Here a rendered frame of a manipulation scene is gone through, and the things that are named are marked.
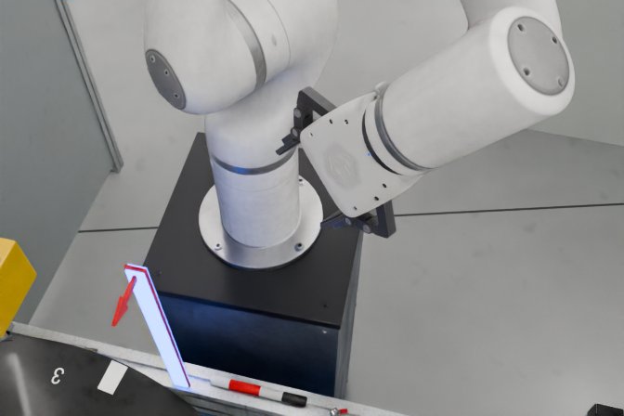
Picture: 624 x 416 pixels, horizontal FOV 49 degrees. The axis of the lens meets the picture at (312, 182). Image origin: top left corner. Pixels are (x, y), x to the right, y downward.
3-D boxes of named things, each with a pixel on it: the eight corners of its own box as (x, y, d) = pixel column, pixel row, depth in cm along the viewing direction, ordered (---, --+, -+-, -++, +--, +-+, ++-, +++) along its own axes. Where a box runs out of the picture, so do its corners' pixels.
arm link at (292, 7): (188, 137, 91) (155, -11, 72) (291, 71, 99) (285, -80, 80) (247, 190, 86) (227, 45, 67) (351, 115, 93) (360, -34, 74)
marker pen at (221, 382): (209, 383, 97) (305, 405, 95) (213, 372, 98) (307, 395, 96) (210, 386, 98) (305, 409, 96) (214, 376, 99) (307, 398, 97)
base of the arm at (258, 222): (205, 169, 111) (188, 88, 97) (321, 169, 111) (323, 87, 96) (193, 271, 100) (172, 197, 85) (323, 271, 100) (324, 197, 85)
